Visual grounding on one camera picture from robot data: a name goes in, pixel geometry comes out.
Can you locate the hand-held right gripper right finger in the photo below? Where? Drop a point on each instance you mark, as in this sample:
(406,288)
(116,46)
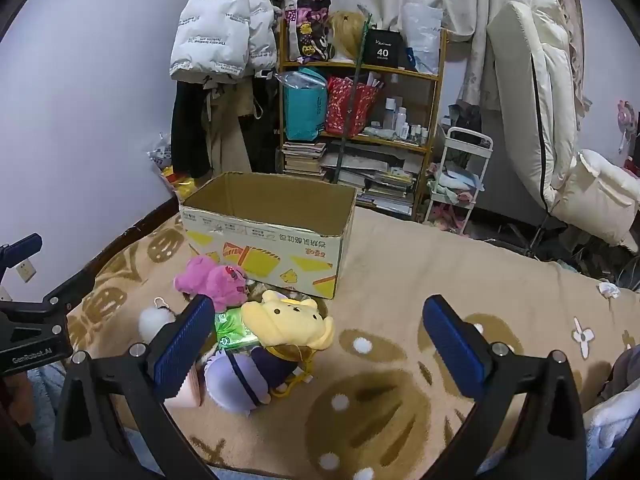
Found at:
(452,345)

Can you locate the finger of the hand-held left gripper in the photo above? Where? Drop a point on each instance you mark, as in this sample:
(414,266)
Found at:
(21,249)
(72,287)

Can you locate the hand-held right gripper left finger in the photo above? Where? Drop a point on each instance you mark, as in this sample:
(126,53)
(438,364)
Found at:
(182,345)

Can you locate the green tissue pack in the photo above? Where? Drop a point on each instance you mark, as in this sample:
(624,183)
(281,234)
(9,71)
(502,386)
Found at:
(232,332)

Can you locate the purple plush toy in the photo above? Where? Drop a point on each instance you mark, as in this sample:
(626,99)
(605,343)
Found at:
(235,375)

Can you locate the pink plush toy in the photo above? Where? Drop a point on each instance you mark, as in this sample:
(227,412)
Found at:
(212,280)

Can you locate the yellow bear plush toy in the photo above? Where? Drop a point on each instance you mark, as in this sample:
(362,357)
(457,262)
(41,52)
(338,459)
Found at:
(285,320)

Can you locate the printed cardboard box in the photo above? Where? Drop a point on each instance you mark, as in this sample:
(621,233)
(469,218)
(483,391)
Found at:
(280,255)

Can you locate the white fluffy pom-pom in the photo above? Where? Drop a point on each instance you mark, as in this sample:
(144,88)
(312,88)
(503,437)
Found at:
(152,322)

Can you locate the beige printed blanket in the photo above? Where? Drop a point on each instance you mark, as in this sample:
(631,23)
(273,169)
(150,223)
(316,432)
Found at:
(390,285)

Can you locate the bag of colourful toys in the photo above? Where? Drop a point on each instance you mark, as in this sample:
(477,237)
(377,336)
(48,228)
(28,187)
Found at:
(167,165)

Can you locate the white utility cart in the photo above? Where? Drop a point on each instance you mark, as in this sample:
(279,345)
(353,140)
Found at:
(457,180)

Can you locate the crumpled white tissue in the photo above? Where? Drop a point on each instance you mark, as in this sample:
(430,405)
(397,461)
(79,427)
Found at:
(609,290)

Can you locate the pile of papers and books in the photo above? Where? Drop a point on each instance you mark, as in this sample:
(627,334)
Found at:
(380,185)

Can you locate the white cloth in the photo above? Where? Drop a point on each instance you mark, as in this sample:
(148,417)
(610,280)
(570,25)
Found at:
(615,425)

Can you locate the dark hanging coat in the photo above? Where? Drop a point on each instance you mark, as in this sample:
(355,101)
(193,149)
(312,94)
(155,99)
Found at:
(187,130)

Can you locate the stack of books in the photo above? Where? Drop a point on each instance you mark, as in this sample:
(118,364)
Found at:
(302,160)

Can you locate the beige hanging coat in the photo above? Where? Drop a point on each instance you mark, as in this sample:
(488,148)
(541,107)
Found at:
(227,125)

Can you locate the group of white bottles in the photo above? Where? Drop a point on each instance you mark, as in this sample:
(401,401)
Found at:
(395,120)

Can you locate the wooden shelf rack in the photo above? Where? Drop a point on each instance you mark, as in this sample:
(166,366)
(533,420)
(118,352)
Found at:
(435,110)

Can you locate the cream recliner chair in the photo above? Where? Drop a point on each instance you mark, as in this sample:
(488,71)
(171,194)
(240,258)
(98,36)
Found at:
(555,110)

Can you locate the green stick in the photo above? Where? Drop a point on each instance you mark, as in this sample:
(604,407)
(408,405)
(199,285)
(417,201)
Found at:
(352,105)

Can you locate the red gift bag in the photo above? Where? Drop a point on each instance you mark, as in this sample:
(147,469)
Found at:
(345,107)

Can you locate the teal shopping bag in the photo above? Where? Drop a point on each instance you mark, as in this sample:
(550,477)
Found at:
(302,110)

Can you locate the white puffer jacket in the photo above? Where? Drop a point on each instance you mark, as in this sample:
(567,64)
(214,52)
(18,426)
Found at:
(215,25)

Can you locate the black box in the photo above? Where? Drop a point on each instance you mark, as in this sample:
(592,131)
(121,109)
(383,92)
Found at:
(382,50)

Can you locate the clear plastic bag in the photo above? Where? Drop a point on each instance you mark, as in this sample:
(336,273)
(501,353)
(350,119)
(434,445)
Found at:
(422,30)

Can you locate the blonde wig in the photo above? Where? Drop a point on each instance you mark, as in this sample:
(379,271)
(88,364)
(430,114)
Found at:
(345,35)

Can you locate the black patterned bag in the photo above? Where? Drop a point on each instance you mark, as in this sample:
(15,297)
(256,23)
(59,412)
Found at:
(307,30)

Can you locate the wall socket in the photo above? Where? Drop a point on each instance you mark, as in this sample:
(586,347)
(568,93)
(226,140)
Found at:
(26,271)

